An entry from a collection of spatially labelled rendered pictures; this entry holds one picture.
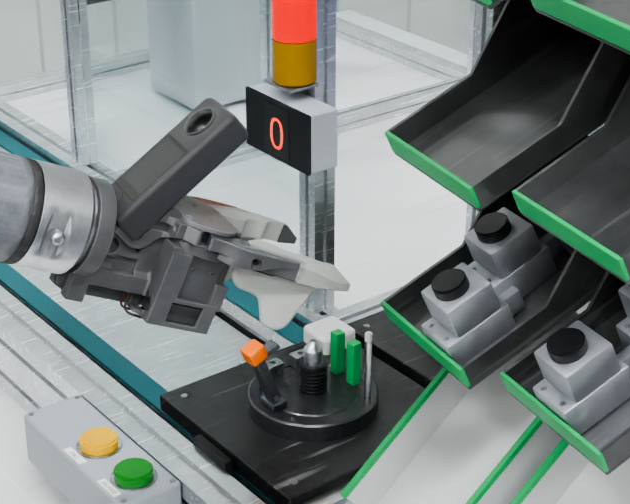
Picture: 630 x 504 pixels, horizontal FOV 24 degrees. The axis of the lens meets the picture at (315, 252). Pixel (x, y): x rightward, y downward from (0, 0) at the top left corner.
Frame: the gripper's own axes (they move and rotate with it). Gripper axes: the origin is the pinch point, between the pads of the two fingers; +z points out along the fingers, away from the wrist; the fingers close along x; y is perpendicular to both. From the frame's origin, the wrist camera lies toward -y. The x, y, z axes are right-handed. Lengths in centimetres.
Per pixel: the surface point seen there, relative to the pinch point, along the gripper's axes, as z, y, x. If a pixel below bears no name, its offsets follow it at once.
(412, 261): 66, 19, -71
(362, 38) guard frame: 102, 0, -159
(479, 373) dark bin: 15.2, 4.9, 6.6
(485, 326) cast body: 15.4, 1.5, 4.6
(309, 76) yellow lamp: 22, -6, -46
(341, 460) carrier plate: 25.0, 25.7, -17.0
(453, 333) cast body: 13.1, 2.8, 4.0
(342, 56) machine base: 98, 4, -156
